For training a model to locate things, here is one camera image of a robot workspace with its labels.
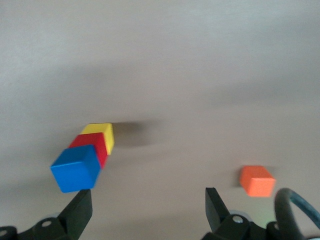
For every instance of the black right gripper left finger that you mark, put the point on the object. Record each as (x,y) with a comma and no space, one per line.
(77,212)

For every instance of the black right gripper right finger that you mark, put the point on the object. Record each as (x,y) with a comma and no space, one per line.
(215,212)

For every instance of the blue wooden cube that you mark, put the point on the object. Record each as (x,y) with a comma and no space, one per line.
(75,172)

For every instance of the red wooden cube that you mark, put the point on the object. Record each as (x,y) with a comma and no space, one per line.
(95,143)

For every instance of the orange wooden cube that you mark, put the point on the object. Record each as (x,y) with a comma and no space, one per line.
(257,182)

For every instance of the yellow wooden cube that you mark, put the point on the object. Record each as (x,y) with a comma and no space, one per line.
(105,132)

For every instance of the brown table cover sheet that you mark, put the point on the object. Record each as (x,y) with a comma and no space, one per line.
(175,62)

